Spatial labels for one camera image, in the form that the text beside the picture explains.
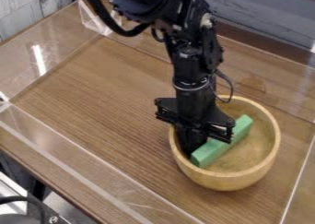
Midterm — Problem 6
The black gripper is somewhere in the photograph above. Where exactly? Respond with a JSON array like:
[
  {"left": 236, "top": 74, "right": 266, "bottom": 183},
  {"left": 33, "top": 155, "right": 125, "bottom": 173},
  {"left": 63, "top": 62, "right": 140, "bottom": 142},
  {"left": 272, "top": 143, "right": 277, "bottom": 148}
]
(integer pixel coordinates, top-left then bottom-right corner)
[{"left": 153, "top": 85, "right": 234, "bottom": 156}]

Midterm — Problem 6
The green rectangular block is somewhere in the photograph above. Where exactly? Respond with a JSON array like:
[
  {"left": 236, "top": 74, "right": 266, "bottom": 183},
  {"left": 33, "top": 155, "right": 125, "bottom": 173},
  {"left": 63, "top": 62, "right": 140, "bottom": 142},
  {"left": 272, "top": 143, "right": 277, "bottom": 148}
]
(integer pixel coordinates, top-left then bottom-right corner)
[{"left": 189, "top": 114, "right": 253, "bottom": 169}]

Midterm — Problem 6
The brown wooden bowl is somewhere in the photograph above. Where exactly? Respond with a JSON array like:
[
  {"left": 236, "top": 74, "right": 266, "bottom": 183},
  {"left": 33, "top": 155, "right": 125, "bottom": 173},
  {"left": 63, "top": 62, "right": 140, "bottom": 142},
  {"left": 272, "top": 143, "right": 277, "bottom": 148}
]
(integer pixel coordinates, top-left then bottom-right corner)
[{"left": 168, "top": 96, "right": 280, "bottom": 191}]

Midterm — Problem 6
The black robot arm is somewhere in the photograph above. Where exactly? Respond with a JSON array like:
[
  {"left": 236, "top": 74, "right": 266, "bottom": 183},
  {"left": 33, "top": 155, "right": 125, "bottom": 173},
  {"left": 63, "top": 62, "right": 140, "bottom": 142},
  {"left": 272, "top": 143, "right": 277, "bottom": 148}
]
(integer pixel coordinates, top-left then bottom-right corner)
[{"left": 112, "top": 0, "right": 234, "bottom": 155}]

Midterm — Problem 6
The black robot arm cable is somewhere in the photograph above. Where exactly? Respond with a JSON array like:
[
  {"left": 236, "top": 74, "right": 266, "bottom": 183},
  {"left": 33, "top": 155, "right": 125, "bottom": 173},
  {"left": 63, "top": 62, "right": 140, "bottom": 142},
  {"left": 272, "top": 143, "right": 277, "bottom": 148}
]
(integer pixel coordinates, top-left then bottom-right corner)
[{"left": 78, "top": 0, "right": 150, "bottom": 38}]

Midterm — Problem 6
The black metal table bracket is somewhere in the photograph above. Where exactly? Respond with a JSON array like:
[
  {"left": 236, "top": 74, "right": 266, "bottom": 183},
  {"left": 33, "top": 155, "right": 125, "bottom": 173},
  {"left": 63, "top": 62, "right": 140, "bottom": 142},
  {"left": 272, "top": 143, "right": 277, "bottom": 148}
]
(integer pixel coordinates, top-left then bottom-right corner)
[{"left": 26, "top": 202, "right": 73, "bottom": 224}]

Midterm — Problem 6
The black cable lower left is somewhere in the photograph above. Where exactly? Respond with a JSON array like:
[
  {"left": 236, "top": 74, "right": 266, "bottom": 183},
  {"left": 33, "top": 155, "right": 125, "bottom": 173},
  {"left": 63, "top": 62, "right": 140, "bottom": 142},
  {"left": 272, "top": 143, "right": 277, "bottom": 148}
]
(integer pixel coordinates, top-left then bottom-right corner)
[{"left": 0, "top": 195, "right": 47, "bottom": 224}]

